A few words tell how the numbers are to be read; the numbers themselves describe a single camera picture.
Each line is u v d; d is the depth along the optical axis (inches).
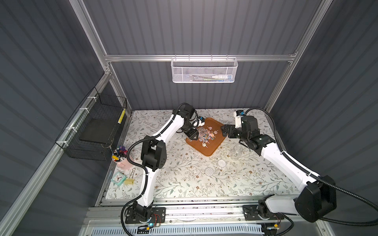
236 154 37.1
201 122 34.0
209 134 41.3
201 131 37.0
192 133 32.5
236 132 28.4
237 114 28.4
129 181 32.7
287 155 19.3
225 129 29.0
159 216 28.5
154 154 22.2
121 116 32.5
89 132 27.4
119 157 31.9
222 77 35.1
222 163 36.0
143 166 23.1
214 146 39.0
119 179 33.1
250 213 28.9
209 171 34.1
